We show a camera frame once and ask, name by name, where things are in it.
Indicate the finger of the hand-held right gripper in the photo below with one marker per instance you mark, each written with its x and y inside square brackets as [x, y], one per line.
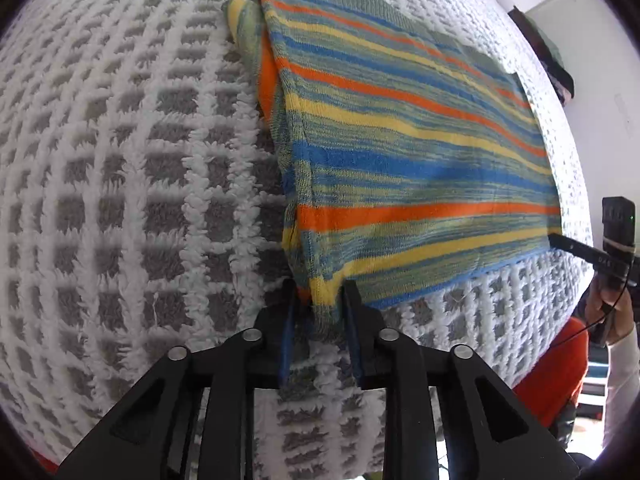
[582, 251]

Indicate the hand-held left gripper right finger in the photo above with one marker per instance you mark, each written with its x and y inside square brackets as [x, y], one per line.
[352, 340]

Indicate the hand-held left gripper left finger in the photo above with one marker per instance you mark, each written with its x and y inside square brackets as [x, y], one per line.
[286, 340]

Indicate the striped knit t-shirt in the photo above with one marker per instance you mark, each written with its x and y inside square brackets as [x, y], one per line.
[400, 160]

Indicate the person's right forearm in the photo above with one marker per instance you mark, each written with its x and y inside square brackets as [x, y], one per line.
[622, 390]

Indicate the pile of clothes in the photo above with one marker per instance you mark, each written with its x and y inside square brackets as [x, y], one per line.
[555, 65]

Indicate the person's right hand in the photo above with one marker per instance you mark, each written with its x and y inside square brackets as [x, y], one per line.
[620, 315]

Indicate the orange fleece blanket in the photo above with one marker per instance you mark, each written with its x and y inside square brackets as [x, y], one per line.
[550, 380]

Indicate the grey bag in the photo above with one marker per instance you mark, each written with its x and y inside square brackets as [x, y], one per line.
[562, 427]

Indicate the white grey checked blanket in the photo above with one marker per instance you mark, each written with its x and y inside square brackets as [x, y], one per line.
[125, 185]

